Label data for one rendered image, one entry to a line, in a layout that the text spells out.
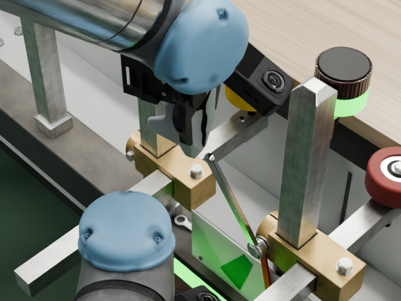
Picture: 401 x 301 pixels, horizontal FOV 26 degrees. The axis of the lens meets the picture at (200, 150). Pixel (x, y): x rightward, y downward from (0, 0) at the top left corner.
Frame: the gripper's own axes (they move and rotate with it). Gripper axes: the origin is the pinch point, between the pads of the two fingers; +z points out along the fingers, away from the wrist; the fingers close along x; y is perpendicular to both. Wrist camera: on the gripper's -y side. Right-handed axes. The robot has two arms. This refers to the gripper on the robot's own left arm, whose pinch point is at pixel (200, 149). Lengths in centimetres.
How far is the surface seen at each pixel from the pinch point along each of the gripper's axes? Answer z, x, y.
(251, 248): 16.2, -1.5, -6.4
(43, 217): 101, -50, 67
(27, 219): 102, -48, 71
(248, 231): 12.5, -1.0, -6.0
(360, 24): 11.3, -43.8, -6.1
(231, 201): 6.8, 0.0, -4.0
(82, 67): 39, -45, 46
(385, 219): 16.5, -13.4, -20.0
